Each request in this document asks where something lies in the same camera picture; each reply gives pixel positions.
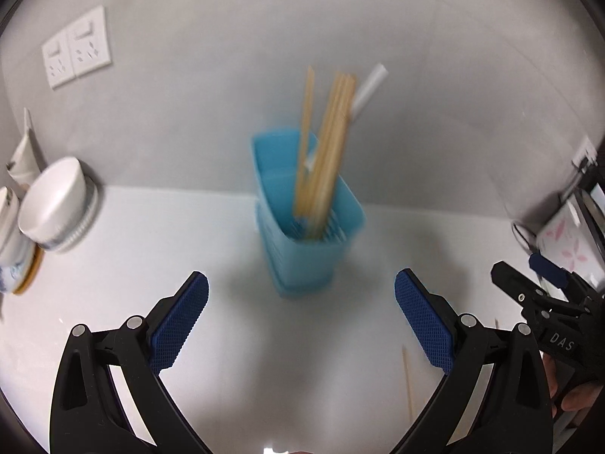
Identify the white lidded bowl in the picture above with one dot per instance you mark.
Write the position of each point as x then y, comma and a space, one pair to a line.
8, 217

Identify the black power plug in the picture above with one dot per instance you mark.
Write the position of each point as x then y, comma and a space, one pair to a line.
587, 163

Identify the white ribbed plate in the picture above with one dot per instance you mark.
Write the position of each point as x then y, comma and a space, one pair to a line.
87, 217

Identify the white cone-shaped dish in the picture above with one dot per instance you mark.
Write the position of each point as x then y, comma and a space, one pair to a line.
23, 156

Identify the white ceramic bowl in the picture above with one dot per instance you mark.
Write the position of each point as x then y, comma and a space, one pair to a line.
52, 198

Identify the white flowered rice cooker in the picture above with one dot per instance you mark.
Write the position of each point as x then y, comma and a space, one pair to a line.
567, 241

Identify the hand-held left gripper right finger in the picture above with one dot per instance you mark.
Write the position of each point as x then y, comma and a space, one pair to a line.
425, 321

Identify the wooden chopstick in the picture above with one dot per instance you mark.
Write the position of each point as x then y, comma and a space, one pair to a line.
318, 151
341, 151
406, 378
326, 151
333, 151

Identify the chopstick with white paper sleeve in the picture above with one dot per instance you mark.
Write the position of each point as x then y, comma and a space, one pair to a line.
371, 87

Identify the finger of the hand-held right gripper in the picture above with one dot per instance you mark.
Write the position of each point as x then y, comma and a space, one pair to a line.
520, 288
548, 269

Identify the white wall socket panel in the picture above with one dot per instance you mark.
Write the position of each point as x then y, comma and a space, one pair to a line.
57, 61
90, 42

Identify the blue plastic utensil holder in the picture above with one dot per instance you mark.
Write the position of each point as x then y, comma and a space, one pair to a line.
307, 265

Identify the wooden coaster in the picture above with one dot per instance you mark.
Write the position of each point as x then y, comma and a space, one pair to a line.
34, 269

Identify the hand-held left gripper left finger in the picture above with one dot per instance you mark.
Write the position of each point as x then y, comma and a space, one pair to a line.
182, 326

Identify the person's right hand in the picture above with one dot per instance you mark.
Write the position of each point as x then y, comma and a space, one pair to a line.
581, 397

